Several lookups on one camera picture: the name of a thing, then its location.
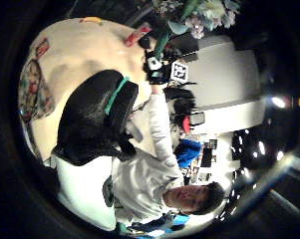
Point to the the person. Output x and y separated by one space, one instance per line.
139 186

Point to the yellow and red packet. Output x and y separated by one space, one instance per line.
91 20

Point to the red and grey device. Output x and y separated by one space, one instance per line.
193 120

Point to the pale artificial flower bouquet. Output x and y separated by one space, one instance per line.
202 15

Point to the red flat packet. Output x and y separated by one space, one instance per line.
137 35

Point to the small white palm camera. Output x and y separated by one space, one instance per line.
154 63

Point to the white marker cube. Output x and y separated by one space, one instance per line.
179 71

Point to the blue chair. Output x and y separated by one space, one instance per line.
187 152

